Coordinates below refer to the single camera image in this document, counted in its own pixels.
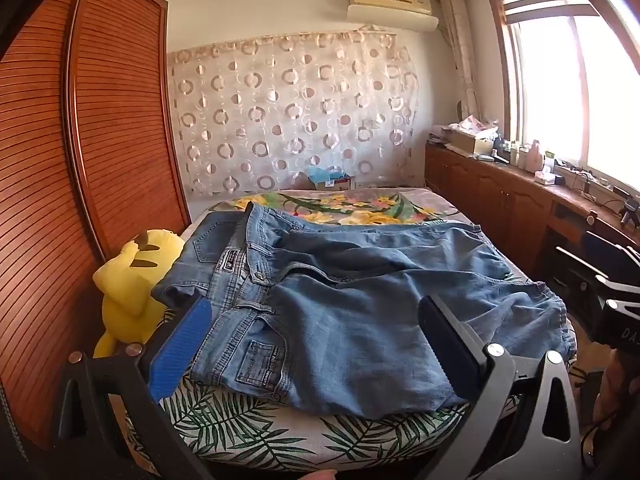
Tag beige window curtain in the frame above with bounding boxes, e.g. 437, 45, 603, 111
439, 0, 481, 121

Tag floral blanket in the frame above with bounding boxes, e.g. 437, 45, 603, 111
220, 186, 466, 226

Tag long wooden cabinet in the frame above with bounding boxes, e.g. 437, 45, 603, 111
424, 142, 640, 311

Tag wooden-framed window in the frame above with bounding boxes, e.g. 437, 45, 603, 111
487, 0, 640, 191

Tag black cable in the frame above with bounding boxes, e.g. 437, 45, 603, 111
582, 407, 618, 463

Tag cardboard box with blue contents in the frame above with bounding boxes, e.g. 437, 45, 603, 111
305, 165, 357, 192

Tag person's right hand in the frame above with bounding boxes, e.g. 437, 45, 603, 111
595, 352, 640, 423

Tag blue denim pants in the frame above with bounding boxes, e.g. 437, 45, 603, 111
150, 201, 577, 418

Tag wooden louvered wardrobe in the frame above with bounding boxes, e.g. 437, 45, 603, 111
0, 0, 192, 451

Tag white plastic bag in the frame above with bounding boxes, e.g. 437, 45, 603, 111
457, 114, 501, 133

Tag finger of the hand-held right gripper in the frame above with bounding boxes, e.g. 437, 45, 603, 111
584, 230, 640, 266
555, 246, 612, 282

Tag yellow plush toy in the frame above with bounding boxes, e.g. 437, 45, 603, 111
92, 229, 186, 358

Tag open cardboard box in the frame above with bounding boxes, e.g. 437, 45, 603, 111
450, 127, 496, 156

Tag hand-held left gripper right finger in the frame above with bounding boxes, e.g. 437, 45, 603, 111
415, 294, 586, 480

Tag circle-patterned sheer curtain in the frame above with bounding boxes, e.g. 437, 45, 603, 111
167, 30, 421, 196

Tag beige wall air conditioner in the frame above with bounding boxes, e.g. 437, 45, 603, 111
346, 0, 440, 31

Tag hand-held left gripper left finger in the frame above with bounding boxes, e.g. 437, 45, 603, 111
47, 295, 216, 480

